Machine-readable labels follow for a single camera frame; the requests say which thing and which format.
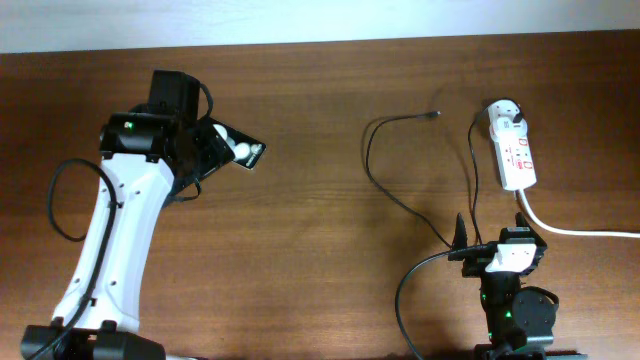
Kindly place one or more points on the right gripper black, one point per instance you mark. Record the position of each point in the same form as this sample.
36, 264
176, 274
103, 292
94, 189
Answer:
473, 266

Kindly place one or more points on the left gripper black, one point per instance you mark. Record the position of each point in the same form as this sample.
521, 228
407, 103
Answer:
201, 143

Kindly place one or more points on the black smartphone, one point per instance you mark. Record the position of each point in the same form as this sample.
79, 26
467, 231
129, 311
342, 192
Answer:
247, 150

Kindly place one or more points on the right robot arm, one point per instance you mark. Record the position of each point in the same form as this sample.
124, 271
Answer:
519, 318

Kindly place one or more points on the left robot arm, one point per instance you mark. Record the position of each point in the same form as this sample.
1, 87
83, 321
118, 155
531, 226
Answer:
149, 155

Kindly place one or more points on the white USB charger plug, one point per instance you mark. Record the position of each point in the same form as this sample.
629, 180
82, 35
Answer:
506, 120

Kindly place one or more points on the white power strip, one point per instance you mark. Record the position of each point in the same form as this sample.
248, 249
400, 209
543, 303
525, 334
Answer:
515, 163

